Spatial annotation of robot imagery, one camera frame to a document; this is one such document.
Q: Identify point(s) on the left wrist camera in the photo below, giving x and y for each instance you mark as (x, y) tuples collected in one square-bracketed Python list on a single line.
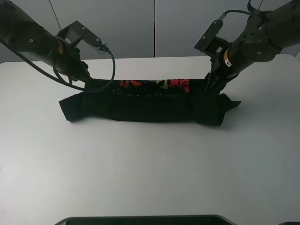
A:
[(74, 33)]

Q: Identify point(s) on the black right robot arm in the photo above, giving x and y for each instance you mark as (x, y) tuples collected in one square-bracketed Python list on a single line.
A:
[(265, 35)]

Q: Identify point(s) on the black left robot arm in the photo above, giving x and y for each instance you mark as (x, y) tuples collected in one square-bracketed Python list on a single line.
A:
[(19, 31)]

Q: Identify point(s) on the black printed t-shirt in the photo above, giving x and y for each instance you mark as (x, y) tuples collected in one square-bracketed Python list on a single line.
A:
[(161, 101)]

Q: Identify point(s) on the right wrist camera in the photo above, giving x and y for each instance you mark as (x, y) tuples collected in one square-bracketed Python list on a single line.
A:
[(209, 43)]

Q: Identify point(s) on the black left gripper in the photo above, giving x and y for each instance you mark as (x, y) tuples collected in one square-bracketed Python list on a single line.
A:
[(68, 62)]

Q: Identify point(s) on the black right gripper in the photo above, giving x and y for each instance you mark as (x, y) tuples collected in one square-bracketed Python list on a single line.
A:
[(226, 63)]

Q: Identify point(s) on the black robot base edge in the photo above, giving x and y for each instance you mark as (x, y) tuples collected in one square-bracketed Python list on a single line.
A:
[(148, 220)]

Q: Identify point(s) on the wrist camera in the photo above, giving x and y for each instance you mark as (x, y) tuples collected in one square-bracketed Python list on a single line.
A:
[(74, 33), (209, 43)]

